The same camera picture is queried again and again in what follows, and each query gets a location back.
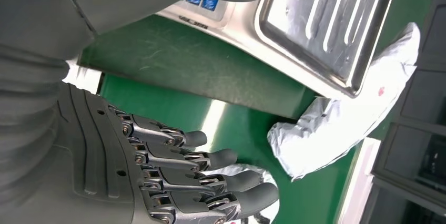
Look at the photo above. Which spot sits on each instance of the grey parcel big SF logo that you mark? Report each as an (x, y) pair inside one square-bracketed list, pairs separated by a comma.
[(240, 166)]

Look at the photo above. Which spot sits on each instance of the green conveyor belt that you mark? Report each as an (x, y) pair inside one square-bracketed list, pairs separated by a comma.
[(244, 128)]

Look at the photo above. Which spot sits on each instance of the small grey red-dot parcel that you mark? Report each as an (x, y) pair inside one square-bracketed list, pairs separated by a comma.
[(334, 128)]

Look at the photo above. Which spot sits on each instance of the white electronic scale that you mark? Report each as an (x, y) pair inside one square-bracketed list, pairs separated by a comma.
[(237, 24)]

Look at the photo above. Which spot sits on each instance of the steel scale tray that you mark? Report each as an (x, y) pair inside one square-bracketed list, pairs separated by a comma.
[(324, 20)]

